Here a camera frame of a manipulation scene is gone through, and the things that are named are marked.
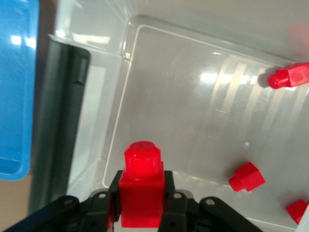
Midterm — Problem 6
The red plastic block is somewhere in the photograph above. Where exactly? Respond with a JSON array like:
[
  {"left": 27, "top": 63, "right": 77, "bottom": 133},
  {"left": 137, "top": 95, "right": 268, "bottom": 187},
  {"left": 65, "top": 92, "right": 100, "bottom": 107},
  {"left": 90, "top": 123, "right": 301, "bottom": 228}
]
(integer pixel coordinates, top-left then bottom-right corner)
[
  {"left": 285, "top": 199, "right": 309, "bottom": 225},
  {"left": 227, "top": 161, "right": 267, "bottom": 193},
  {"left": 267, "top": 62, "right": 309, "bottom": 90},
  {"left": 118, "top": 140, "right": 165, "bottom": 229}
]

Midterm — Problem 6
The blue plastic tray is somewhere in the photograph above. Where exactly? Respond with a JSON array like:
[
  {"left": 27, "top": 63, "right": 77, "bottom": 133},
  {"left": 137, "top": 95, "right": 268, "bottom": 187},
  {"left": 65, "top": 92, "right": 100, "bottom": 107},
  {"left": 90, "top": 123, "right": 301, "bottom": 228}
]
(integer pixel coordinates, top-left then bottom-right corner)
[{"left": 0, "top": 0, "right": 41, "bottom": 182}]

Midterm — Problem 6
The clear plastic storage box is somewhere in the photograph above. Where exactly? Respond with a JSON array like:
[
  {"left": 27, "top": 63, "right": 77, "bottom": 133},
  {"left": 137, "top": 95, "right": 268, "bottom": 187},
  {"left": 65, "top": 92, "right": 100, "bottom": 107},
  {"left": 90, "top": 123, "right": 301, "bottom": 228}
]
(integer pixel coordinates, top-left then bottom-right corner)
[{"left": 48, "top": 0, "right": 309, "bottom": 232}]

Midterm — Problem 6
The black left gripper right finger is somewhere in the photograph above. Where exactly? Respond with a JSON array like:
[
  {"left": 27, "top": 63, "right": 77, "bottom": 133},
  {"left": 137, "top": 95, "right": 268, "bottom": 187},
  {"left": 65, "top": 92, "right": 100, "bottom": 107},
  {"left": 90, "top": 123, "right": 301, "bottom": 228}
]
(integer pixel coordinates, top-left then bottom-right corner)
[{"left": 158, "top": 170, "right": 264, "bottom": 232}]

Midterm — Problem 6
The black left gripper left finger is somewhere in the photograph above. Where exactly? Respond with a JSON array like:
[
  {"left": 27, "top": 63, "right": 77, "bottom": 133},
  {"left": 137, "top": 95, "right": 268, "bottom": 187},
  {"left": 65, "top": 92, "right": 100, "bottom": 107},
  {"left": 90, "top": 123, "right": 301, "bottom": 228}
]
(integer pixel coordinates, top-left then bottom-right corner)
[{"left": 3, "top": 170, "right": 124, "bottom": 232}]

